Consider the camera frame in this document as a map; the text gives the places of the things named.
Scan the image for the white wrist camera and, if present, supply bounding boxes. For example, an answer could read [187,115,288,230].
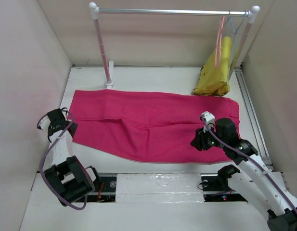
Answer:
[37,115,51,130]
[201,111,215,128]

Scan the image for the aluminium rail right side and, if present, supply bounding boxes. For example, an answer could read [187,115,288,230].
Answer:
[234,68,274,170]

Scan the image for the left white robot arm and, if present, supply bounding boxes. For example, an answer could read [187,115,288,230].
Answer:
[39,107,102,206]

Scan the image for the light blue plastic hanger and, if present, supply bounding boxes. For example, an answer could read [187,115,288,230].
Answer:
[225,10,250,84]

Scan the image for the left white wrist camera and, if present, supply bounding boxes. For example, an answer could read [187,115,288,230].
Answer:
[37,115,51,130]

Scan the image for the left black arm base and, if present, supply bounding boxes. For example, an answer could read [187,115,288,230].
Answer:
[88,173,117,203]

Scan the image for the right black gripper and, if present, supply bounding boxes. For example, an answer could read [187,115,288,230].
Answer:
[189,123,226,151]

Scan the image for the white and silver clothes rack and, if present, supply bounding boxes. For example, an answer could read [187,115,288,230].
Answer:
[89,2,260,90]

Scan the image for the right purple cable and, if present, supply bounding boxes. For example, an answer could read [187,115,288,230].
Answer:
[200,115,297,217]

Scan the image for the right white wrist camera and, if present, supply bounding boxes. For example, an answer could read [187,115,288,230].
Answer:
[201,111,215,128]

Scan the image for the pink trousers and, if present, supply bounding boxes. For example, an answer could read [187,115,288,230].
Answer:
[70,90,240,164]

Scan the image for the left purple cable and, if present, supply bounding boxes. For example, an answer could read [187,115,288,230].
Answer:
[36,107,89,211]

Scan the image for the pink plastic hanger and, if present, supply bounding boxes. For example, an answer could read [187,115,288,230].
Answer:
[215,16,225,69]

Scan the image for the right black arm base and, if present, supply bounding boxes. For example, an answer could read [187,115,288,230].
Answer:
[197,165,247,202]

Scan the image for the purple cable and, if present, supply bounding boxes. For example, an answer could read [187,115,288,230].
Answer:
[36,107,89,211]
[200,115,297,217]

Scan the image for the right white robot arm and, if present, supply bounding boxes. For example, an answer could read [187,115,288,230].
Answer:
[190,112,297,231]

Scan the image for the yellow garment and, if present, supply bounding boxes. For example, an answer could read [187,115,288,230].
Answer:
[192,37,232,96]

